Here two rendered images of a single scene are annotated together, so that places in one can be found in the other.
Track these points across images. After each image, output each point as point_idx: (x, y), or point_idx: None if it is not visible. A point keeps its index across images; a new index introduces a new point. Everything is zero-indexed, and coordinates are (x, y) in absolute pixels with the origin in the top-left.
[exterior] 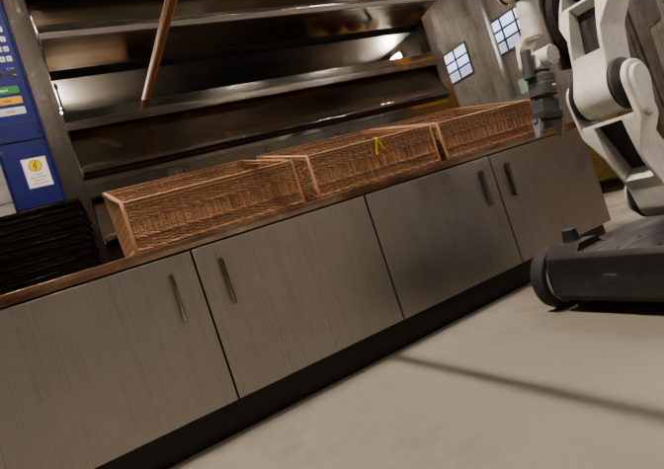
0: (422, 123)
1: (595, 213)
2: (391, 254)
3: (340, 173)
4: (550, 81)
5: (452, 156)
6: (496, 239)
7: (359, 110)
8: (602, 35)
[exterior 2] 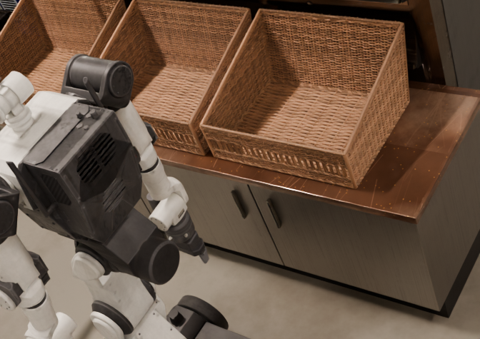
0: (211, 103)
1: (410, 293)
2: (143, 193)
3: (210, 48)
4: (167, 234)
5: (218, 157)
6: (252, 238)
7: None
8: (86, 285)
